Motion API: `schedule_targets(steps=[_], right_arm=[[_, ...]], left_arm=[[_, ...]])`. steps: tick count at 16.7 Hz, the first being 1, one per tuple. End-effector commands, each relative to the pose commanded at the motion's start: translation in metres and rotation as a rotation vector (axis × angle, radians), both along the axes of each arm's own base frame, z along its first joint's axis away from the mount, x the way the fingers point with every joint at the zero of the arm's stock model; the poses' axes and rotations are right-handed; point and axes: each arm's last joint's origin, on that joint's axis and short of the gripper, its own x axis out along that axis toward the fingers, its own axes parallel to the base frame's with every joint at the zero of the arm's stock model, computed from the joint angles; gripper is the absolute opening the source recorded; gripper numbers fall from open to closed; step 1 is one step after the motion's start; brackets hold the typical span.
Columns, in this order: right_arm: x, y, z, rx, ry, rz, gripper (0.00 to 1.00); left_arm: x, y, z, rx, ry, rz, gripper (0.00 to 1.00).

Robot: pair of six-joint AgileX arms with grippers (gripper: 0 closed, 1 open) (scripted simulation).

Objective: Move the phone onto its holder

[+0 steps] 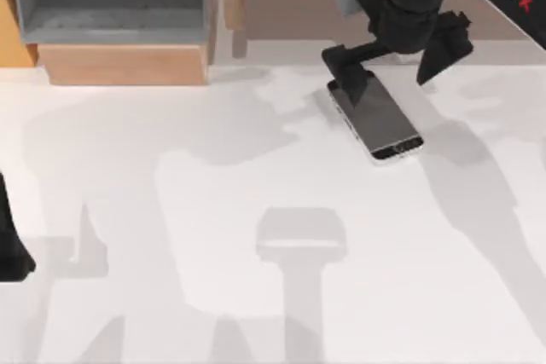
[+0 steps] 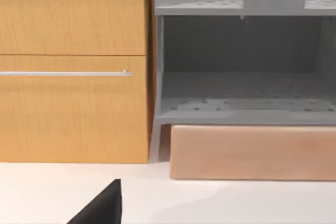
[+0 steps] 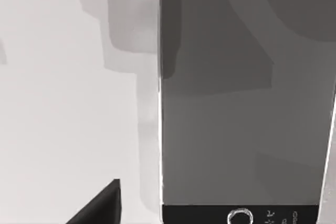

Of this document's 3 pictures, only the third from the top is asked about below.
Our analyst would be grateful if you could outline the black smartphone with grey screen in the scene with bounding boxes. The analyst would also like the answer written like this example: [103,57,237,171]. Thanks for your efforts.
[158,0,336,224]

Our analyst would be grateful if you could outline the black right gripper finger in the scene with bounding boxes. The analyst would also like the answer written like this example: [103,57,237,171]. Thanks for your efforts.
[65,178,123,224]

